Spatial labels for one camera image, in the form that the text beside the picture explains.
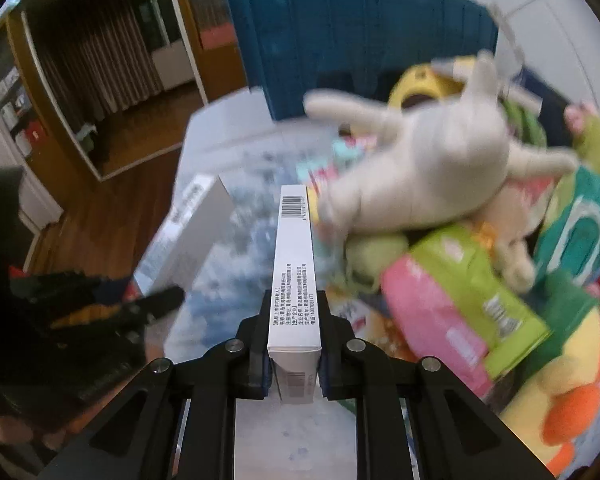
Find blue plastic crate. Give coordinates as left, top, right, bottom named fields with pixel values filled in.
left=227, top=0, right=498, bottom=120

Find white flat box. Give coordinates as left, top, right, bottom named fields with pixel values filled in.
left=134, top=174, right=234, bottom=296

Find pink green wipes pack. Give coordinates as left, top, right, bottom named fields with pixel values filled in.
left=380, top=224, right=550, bottom=398

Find white barcode box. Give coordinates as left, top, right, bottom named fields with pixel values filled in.
left=266, top=184, right=322, bottom=404

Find yellow duck plush toy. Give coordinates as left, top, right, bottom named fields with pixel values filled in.
left=496, top=303, right=600, bottom=478

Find cream rabbit plush toy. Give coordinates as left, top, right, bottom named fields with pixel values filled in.
left=303, top=51, right=579, bottom=292

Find teal wipes pack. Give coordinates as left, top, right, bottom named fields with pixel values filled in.
left=533, top=166, right=600, bottom=286

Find wooden framed mirror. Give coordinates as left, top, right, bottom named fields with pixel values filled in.
left=0, top=0, right=204, bottom=180

